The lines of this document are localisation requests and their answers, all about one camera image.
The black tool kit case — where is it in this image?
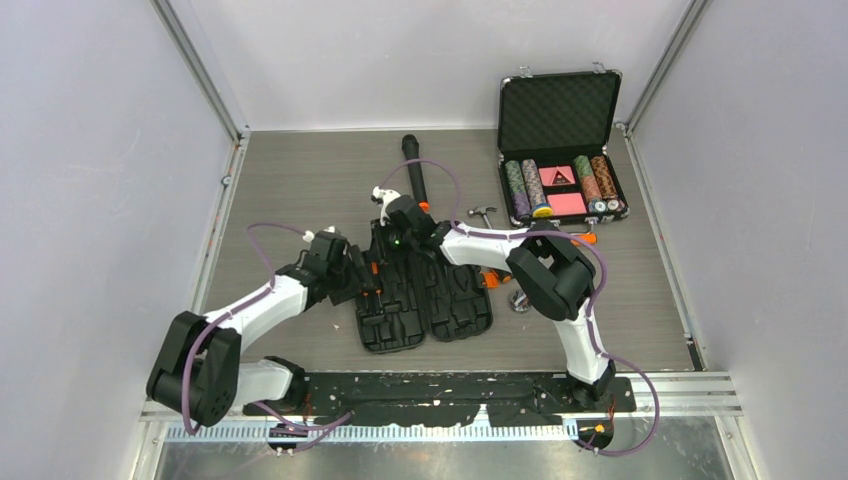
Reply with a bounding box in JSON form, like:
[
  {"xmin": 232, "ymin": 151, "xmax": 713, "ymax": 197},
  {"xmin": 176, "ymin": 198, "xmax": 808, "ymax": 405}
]
[{"xmin": 355, "ymin": 220, "xmax": 494, "ymax": 354}]

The thin orange black screwdriver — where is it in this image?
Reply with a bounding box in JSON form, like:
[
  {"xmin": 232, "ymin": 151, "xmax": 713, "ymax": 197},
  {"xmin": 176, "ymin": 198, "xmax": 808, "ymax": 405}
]
[{"xmin": 370, "ymin": 261, "xmax": 382, "ymax": 297}]

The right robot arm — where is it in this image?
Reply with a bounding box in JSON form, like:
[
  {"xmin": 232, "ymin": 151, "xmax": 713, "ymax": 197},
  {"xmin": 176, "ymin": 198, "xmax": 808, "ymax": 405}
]
[{"xmin": 372, "ymin": 188, "xmax": 616, "ymax": 411}]

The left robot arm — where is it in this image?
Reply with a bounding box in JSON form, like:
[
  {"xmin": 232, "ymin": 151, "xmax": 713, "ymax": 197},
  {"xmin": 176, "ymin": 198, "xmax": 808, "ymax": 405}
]
[{"xmin": 146, "ymin": 230, "xmax": 369, "ymax": 435}]

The black microphone orange end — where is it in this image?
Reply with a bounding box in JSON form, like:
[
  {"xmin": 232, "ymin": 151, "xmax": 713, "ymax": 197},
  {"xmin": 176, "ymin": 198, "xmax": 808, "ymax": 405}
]
[{"xmin": 401, "ymin": 134, "xmax": 430, "ymax": 213}]

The small round bit holder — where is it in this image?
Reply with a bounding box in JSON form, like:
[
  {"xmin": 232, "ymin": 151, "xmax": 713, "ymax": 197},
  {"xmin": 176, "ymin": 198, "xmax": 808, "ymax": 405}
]
[{"xmin": 509, "ymin": 292, "xmax": 532, "ymax": 313}]

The open poker chip case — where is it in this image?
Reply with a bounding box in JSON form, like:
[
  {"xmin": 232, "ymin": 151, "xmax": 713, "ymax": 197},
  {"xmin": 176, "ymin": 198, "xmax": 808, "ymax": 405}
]
[{"xmin": 497, "ymin": 67, "xmax": 630, "ymax": 227}]

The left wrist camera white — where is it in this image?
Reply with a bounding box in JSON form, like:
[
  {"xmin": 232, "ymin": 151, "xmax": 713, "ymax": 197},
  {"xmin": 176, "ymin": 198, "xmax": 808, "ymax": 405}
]
[{"xmin": 302, "ymin": 226, "xmax": 337, "ymax": 243}]

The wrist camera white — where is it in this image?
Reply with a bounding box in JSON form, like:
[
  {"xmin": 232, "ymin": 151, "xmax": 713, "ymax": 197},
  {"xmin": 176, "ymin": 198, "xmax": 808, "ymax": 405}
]
[
  {"xmin": 371, "ymin": 186, "xmax": 401, "ymax": 218},
  {"xmin": 302, "ymin": 226, "xmax": 337, "ymax": 243}
]

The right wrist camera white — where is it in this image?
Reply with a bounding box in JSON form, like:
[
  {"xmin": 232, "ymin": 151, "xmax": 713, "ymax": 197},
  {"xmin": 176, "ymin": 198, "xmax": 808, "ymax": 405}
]
[{"xmin": 371, "ymin": 186, "xmax": 401, "ymax": 218}]

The claw hammer black handle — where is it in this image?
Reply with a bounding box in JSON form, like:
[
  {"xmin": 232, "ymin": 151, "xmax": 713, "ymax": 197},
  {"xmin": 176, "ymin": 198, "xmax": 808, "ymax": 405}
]
[{"xmin": 467, "ymin": 206, "xmax": 498, "ymax": 229}]

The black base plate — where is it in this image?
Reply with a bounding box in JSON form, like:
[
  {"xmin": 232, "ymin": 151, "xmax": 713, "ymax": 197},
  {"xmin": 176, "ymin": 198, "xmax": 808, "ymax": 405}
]
[{"xmin": 268, "ymin": 372, "xmax": 636, "ymax": 427}]

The orange handled screwdriver by case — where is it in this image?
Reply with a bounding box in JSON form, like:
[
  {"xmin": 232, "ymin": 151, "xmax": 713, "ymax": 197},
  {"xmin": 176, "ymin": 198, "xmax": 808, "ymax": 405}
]
[{"xmin": 577, "ymin": 232, "xmax": 597, "ymax": 245}]

